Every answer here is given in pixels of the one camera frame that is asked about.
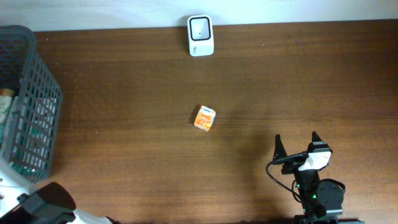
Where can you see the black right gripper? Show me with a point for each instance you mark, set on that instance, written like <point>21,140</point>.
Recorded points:
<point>278,151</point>

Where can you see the orange tissue pack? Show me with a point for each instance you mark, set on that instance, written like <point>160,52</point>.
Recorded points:
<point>204,118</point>

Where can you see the white bamboo print tube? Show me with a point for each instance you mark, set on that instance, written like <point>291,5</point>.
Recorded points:
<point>7,97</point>

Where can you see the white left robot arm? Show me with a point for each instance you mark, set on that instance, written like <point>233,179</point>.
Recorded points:
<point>13,184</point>

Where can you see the white barcode scanner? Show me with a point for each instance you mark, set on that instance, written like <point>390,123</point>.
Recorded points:
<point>200,35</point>

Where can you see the dark grey plastic basket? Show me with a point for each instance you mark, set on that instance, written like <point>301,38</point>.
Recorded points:
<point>30,134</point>

